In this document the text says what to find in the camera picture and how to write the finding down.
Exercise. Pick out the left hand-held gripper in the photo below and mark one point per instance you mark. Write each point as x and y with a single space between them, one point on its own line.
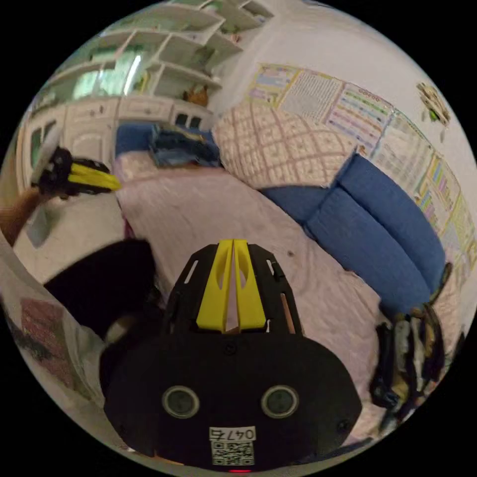
56 179

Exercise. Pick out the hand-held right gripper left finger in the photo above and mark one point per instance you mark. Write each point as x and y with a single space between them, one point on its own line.
214 294

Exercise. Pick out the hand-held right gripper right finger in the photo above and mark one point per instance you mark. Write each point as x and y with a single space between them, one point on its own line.
249 298

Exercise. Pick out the person's left forearm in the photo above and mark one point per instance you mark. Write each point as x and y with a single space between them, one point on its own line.
13 220

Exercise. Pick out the person's left hand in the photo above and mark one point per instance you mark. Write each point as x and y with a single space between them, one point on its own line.
32 200

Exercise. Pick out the blue bolster cushion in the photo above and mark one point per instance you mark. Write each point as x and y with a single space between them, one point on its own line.
294 201
132 138
395 220
361 253

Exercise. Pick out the bed with pink sheet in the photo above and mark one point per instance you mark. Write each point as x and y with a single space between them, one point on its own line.
208 220

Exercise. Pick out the pile of blue clothes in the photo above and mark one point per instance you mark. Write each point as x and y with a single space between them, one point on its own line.
182 149

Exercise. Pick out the person's body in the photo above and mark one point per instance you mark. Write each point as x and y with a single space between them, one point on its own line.
100 283

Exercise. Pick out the white cupboard with shelves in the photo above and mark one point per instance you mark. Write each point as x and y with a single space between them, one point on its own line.
149 67

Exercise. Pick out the checked beige quilt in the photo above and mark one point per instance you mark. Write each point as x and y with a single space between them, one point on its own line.
279 149

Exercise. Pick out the pile of dark clothes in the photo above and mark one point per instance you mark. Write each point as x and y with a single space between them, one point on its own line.
410 354

